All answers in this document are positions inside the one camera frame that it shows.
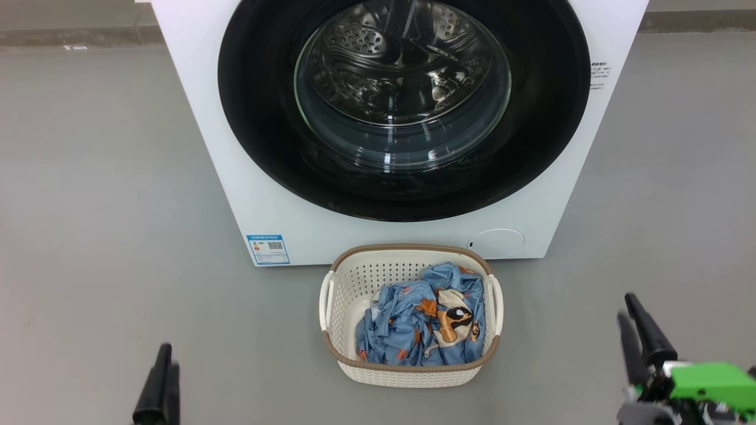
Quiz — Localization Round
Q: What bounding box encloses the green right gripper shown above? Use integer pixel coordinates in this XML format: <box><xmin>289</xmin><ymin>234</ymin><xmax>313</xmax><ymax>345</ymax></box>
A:
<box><xmin>617</xmin><ymin>292</ymin><xmax>756</xmax><ymax>425</ymax></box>

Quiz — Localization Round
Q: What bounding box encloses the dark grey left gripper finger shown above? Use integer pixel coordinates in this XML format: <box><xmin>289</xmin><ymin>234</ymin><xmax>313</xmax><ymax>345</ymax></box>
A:
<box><xmin>168</xmin><ymin>363</ymin><xmax>181</xmax><ymax>425</ymax></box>
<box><xmin>133</xmin><ymin>342</ymin><xmax>172</xmax><ymax>425</ymax></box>

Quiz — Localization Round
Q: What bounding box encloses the blue patterned garment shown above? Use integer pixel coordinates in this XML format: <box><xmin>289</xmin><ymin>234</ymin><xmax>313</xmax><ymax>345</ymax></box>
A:
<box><xmin>356</xmin><ymin>281</ymin><xmax>441</xmax><ymax>365</ymax></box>

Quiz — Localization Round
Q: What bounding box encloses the black round glass washer door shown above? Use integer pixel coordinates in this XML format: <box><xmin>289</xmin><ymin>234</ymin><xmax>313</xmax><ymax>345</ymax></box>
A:
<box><xmin>217</xmin><ymin>0</ymin><xmax>591</xmax><ymax>223</ymax></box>

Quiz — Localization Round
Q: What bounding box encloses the white front-load washing machine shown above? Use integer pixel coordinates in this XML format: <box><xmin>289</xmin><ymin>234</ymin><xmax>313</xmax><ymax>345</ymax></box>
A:
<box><xmin>151</xmin><ymin>0</ymin><xmax>650</xmax><ymax>267</ymax></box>

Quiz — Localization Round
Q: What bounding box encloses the steel washing machine drum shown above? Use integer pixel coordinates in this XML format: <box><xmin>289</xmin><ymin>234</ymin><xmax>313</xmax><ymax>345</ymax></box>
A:
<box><xmin>295</xmin><ymin>0</ymin><xmax>512</xmax><ymax>172</ymax></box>

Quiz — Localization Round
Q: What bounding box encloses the blue energy label sticker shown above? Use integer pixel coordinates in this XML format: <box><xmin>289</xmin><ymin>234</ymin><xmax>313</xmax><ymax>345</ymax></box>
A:
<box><xmin>246</xmin><ymin>234</ymin><xmax>291</xmax><ymax>266</ymax></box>

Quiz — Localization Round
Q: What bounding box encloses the round white filter cover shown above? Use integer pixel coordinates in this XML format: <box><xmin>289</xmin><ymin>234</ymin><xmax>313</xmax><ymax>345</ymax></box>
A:
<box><xmin>467</xmin><ymin>228</ymin><xmax>525</xmax><ymax>259</ymax></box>

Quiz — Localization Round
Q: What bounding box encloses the white perforated laundry basket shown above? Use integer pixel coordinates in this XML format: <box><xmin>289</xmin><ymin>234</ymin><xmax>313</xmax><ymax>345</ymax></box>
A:
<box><xmin>319</xmin><ymin>243</ymin><xmax>504</xmax><ymax>388</ymax></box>

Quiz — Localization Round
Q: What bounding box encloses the small printed text label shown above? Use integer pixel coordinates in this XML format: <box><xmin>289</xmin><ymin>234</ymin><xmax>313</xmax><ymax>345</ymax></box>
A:
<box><xmin>589</xmin><ymin>60</ymin><xmax>612</xmax><ymax>90</ymax></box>

